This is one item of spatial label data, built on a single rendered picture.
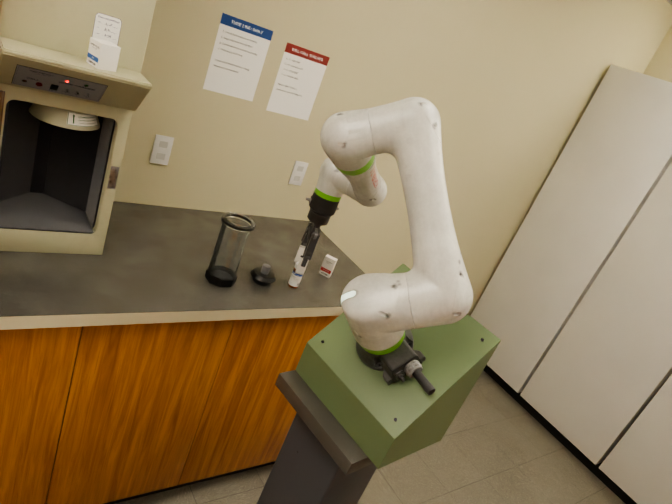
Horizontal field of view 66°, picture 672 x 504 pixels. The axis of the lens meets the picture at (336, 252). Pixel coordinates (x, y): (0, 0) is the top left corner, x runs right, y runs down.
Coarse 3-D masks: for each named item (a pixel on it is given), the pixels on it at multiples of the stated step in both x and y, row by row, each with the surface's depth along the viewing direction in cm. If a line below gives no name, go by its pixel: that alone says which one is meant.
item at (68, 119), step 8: (32, 104) 137; (32, 112) 135; (40, 112) 134; (48, 112) 134; (56, 112) 134; (64, 112) 135; (72, 112) 136; (80, 112) 137; (48, 120) 134; (56, 120) 135; (64, 120) 135; (72, 120) 136; (80, 120) 138; (88, 120) 140; (96, 120) 143; (72, 128) 137; (80, 128) 138; (88, 128) 140; (96, 128) 143
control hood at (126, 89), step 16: (0, 48) 112; (16, 48) 113; (32, 48) 118; (0, 64) 113; (16, 64) 114; (32, 64) 115; (48, 64) 115; (64, 64) 117; (80, 64) 121; (0, 80) 119; (96, 80) 123; (112, 80) 124; (128, 80) 126; (144, 80) 130; (112, 96) 131; (128, 96) 132; (144, 96) 132
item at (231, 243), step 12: (228, 216) 164; (240, 216) 167; (228, 228) 159; (252, 228) 161; (228, 240) 161; (240, 240) 161; (216, 252) 164; (228, 252) 162; (240, 252) 164; (216, 264) 165; (228, 264) 164; (216, 276) 166; (228, 276) 166
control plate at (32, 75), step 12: (24, 72) 117; (36, 72) 117; (48, 72) 118; (24, 84) 121; (48, 84) 122; (60, 84) 123; (72, 84) 124; (84, 84) 124; (96, 84) 125; (84, 96) 129; (96, 96) 130
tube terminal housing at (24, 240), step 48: (0, 0) 116; (48, 0) 118; (96, 0) 123; (144, 0) 129; (48, 48) 123; (144, 48) 134; (48, 96) 129; (0, 144) 129; (0, 240) 141; (48, 240) 147; (96, 240) 155
